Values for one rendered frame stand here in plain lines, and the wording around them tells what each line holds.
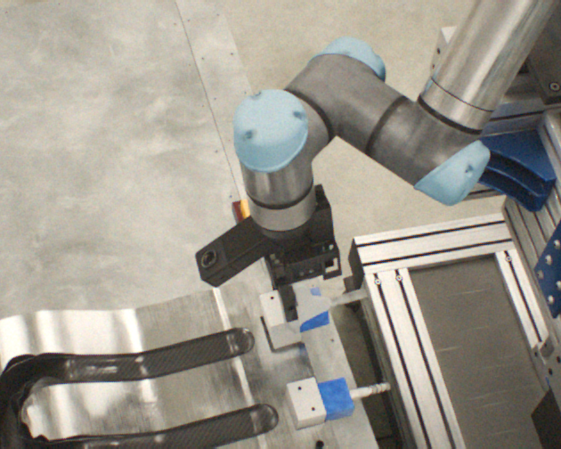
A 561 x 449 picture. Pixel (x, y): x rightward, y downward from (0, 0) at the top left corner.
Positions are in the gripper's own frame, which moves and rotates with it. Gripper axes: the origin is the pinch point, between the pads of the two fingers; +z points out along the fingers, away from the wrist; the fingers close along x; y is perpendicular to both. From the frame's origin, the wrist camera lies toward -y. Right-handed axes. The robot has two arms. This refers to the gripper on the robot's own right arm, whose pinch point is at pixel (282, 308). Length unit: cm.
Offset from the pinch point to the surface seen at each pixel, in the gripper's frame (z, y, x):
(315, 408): 4.5, 0.0, -12.2
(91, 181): 6.9, -19.7, 35.5
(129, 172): 7.7, -14.0, 35.7
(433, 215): 93, 48, 72
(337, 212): 89, 27, 78
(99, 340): 0.3, -23.1, 3.7
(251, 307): 4.4, -3.5, 4.4
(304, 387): 4.0, -0.4, -9.2
